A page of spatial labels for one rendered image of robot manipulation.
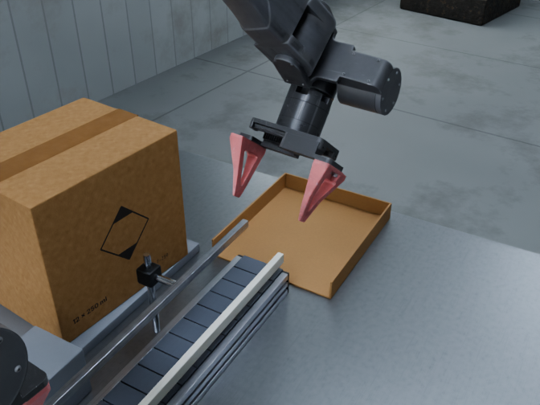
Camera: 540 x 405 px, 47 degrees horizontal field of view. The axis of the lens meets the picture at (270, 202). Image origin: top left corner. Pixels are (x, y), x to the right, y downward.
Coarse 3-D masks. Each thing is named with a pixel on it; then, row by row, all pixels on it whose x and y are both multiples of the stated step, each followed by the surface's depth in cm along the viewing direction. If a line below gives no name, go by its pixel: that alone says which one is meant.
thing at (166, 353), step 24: (240, 264) 114; (264, 264) 114; (216, 288) 108; (240, 288) 108; (264, 288) 108; (192, 312) 103; (216, 312) 104; (240, 312) 103; (168, 336) 99; (192, 336) 99; (144, 360) 95; (168, 360) 95; (120, 384) 91; (144, 384) 91
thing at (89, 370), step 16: (240, 224) 110; (224, 240) 106; (208, 256) 103; (192, 272) 99; (176, 288) 96; (160, 304) 93; (144, 320) 91; (128, 336) 88; (112, 352) 86; (96, 368) 84; (80, 384) 81; (48, 400) 78; (64, 400) 79
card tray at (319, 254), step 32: (288, 192) 143; (352, 192) 137; (256, 224) 133; (288, 224) 133; (320, 224) 133; (352, 224) 133; (384, 224) 133; (224, 256) 123; (256, 256) 123; (288, 256) 123; (320, 256) 123; (352, 256) 118; (320, 288) 115
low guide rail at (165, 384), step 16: (272, 272) 109; (256, 288) 105; (240, 304) 101; (224, 320) 97; (208, 336) 94; (192, 352) 91; (176, 368) 89; (160, 384) 86; (144, 400) 84; (160, 400) 86
